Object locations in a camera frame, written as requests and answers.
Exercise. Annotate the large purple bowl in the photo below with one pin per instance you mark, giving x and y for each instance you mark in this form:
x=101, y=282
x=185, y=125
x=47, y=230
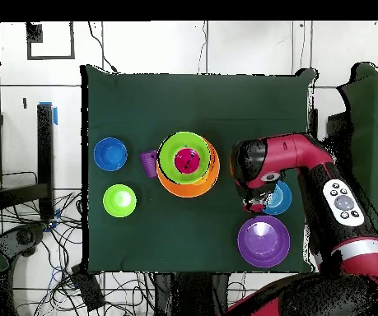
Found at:
x=263, y=241

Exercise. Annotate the large orange bowl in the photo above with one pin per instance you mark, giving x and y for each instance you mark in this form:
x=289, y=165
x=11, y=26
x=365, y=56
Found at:
x=182, y=190

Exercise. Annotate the red cup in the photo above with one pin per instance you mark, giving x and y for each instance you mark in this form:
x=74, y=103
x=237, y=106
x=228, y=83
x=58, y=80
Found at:
x=187, y=161

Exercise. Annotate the large green bowl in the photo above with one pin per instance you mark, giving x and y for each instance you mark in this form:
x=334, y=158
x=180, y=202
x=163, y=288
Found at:
x=168, y=158

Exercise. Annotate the purple cup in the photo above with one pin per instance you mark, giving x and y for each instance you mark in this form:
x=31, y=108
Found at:
x=148, y=163

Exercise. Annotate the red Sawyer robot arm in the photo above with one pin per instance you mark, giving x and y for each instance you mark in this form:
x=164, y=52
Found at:
x=307, y=158

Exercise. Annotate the light blue bowl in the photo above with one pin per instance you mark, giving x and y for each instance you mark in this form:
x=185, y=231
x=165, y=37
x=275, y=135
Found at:
x=280, y=199

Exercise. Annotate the dark green table cloth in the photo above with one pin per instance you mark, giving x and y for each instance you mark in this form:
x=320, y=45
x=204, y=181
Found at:
x=142, y=237

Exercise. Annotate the small green bowl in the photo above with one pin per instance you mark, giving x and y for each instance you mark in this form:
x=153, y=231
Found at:
x=119, y=200

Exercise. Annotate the dark blue bowl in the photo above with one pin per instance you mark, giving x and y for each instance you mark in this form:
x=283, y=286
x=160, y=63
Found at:
x=110, y=154

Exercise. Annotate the black power brick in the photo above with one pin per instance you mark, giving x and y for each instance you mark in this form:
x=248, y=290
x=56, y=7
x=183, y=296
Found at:
x=88, y=289

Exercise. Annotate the black wheeled base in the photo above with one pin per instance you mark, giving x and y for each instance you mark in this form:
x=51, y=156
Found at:
x=20, y=237

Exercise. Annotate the black post with blue tape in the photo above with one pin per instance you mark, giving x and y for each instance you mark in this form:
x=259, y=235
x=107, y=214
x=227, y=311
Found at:
x=45, y=158

